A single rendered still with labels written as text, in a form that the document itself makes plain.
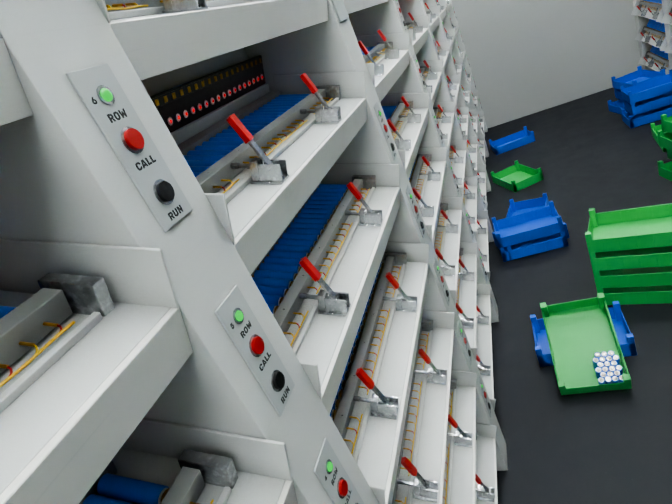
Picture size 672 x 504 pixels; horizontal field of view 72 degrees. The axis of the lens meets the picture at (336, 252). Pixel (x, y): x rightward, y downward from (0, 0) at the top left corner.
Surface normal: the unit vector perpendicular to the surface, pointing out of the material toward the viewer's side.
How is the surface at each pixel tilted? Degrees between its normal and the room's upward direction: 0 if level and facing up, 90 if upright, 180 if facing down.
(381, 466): 19
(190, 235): 90
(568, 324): 26
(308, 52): 90
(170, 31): 109
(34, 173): 90
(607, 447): 0
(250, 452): 90
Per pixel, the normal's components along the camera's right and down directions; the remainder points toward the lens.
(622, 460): -0.39, -0.84
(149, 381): 0.96, 0.06
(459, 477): -0.08, -0.86
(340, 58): -0.26, 0.50
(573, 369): -0.46, -0.54
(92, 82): 0.89, -0.22
